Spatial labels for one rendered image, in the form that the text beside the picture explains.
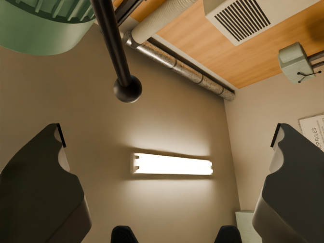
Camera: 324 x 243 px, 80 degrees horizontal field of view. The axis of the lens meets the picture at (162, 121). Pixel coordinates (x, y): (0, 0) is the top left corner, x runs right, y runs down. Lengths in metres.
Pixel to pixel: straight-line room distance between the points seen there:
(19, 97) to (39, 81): 0.18
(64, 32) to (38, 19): 0.03
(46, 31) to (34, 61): 1.46
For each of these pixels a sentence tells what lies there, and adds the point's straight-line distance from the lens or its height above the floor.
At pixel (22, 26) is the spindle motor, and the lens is 0.28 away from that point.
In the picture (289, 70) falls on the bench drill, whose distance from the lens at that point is 2.44.
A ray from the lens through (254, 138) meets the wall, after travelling 3.29.
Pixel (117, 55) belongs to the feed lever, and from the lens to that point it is 0.19.
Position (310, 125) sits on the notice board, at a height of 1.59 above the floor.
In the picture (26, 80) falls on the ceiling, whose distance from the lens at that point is 1.66.
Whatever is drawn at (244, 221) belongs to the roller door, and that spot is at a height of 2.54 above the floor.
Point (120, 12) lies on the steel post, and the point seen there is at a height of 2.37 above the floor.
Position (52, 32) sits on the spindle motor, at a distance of 0.29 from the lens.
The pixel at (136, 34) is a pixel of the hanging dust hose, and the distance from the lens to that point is 2.05.
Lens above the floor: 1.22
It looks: 42 degrees up
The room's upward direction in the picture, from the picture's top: 110 degrees counter-clockwise
